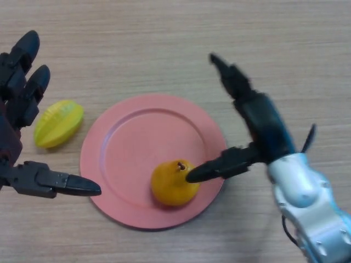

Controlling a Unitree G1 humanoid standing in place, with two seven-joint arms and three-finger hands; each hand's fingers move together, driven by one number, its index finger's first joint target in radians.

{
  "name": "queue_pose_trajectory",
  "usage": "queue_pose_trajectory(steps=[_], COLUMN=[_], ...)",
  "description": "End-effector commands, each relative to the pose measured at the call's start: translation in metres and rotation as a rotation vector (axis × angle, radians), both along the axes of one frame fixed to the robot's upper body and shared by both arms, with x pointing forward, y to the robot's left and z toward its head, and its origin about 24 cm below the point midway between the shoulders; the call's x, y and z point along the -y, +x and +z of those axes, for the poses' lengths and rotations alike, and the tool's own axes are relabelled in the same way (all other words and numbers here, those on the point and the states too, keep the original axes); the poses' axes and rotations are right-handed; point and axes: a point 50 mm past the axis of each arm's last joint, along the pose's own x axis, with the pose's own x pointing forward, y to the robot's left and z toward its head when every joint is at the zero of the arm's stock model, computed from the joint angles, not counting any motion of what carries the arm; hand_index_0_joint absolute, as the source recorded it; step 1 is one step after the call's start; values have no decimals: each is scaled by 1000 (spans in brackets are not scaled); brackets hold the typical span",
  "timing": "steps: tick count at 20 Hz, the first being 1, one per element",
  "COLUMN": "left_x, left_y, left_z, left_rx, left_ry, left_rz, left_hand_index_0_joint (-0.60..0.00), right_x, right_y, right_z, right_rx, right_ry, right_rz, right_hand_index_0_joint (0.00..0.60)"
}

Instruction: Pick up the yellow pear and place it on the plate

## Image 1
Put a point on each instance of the yellow orange pear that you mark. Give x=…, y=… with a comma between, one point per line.
x=170, y=186

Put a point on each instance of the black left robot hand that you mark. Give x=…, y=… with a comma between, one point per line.
x=13, y=96

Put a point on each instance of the yellow green starfruit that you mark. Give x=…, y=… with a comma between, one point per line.
x=59, y=127

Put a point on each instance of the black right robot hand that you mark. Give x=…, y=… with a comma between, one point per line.
x=266, y=123

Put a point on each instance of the pink round plate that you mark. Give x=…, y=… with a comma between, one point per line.
x=129, y=153

